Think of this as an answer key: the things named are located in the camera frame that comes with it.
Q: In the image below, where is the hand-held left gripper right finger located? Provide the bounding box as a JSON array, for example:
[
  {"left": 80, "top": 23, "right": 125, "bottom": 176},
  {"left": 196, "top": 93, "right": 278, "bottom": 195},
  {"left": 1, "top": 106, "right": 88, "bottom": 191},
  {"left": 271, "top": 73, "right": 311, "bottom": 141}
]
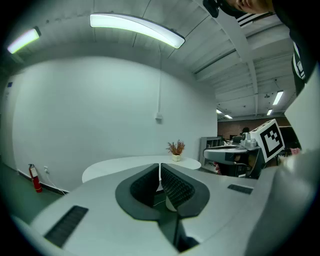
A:
[{"left": 161, "top": 163, "right": 261, "bottom": 256}]

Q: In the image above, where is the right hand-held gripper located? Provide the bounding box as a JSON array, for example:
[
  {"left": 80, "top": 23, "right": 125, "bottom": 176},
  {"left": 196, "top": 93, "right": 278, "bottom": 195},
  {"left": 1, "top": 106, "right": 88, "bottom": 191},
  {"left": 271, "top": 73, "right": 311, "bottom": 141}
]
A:
[{"left": 203, "top": 119, "right": 286, "bottom": 179}]

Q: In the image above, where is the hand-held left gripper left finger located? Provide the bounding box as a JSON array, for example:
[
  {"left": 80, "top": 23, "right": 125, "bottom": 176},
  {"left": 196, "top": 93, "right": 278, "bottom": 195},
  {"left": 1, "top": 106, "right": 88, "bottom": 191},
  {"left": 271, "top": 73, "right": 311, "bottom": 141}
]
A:
[{"left": 12, "top": 163, "right": 178, "bottom": 256}]

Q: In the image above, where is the grey shelf unit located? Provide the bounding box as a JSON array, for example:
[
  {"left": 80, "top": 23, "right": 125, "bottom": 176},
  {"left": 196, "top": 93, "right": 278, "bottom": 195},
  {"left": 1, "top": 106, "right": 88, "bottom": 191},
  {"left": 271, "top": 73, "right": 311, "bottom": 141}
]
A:
[{"left": 199, "top": 136, "right": 224, "bottom": 171}]

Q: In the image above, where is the reddish dried plant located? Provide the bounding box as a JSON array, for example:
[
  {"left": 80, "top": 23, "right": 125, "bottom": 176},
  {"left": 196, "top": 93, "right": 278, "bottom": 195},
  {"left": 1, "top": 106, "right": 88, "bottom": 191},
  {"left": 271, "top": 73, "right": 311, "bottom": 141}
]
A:
[{"left": 166, "top": 139, "right": 186, "bottom": 156}]

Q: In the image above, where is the red fire extinguisher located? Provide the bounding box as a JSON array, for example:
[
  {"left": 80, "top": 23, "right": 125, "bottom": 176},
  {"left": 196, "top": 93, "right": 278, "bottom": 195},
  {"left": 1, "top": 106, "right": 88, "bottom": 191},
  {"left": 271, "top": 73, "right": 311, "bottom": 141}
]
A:
[{"left": 28, "top": 163, "right": 43, "bottom": 194}]

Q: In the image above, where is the person's black striped shirt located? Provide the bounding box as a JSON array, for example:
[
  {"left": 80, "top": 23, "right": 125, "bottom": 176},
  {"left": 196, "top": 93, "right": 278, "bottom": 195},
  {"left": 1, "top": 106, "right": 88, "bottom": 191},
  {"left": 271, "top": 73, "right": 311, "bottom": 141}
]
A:
[{"left": 234, "top": 0, "right": 320, "bottom": 96}]

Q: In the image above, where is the long ceiling lamp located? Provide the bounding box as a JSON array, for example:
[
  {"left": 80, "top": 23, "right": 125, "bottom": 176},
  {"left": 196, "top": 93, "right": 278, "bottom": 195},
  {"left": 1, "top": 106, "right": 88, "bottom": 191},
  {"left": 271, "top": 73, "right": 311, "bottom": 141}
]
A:
[{"left": 89, "top": 13, "right": 186, "bottom": 50}]

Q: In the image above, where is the person's face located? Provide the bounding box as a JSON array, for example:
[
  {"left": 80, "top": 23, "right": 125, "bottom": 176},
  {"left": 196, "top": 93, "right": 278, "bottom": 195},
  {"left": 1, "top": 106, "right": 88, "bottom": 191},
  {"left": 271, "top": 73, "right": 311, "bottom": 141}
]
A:
[{"left": 219, "top": 0, "right": 275, "bottom": 15}]

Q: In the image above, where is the white wall cable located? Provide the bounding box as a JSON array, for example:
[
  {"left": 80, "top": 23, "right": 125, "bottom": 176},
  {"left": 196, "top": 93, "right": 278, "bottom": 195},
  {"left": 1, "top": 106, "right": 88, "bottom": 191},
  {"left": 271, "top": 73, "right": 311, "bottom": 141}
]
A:
[{"left": 46, "top": 172, "right": 69, "bottom": 196}]

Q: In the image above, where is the black head-worn camera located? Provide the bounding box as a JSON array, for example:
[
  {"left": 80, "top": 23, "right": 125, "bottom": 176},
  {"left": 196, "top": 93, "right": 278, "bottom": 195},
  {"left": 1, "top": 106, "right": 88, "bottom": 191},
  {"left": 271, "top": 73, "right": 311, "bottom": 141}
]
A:
[{"left": 202, "top": 0, "right": 221, "bottom": 19}]

